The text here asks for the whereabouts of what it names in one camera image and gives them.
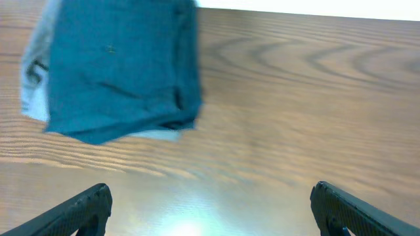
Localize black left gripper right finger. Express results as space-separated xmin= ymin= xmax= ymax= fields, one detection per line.
xmin=310 ymin=181 xmax=419 ymax=236

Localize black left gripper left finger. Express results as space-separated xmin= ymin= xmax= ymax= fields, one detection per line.
xmin=2 ymin=184 xmax=112 ymax=236

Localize dark blue shorts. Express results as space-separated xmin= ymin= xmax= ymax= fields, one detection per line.
xmin=43 ymin=0 xmax=203 ymax=146

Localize folded grey shorts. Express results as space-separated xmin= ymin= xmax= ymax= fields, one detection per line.
xmin=20 ymin=0 xmax=183 ymax=142

